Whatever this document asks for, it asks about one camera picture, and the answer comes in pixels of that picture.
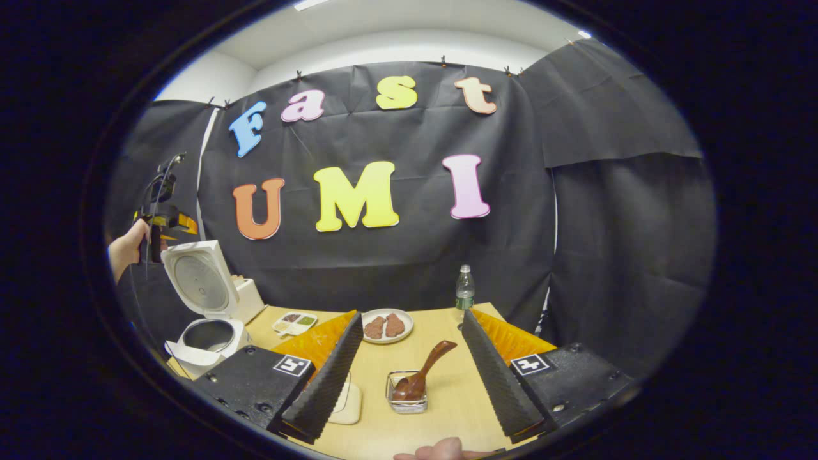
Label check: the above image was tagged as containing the brown wooden spoon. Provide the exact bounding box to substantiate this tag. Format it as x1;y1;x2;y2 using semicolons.
393;340;458;402

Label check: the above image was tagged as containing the white toaster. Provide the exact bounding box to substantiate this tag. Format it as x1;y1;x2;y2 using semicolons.
230;275;266;323

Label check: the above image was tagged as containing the clear glass dish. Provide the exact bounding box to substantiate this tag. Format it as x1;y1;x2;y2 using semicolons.
329;371;363;426

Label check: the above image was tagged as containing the white round plate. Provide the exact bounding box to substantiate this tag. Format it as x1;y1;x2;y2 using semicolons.
361;308;414;345

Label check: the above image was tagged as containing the white divided sauce dish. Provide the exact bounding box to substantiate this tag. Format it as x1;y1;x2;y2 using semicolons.
272;311;318;337

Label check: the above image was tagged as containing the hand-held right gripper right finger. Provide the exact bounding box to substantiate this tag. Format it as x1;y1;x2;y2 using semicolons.
461;308;637;443

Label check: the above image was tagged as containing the metal wire chopstick holder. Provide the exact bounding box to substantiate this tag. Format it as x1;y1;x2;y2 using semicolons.
385;371;429;415

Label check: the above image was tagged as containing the white rice cooker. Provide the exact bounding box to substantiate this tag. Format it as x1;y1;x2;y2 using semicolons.
160;240;254;378

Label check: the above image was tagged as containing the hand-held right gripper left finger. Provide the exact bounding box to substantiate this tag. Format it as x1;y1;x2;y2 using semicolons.
192;311;364;445

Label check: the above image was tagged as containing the black backdrop cloth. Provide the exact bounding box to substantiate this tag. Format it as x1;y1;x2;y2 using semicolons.
105;38;718;378

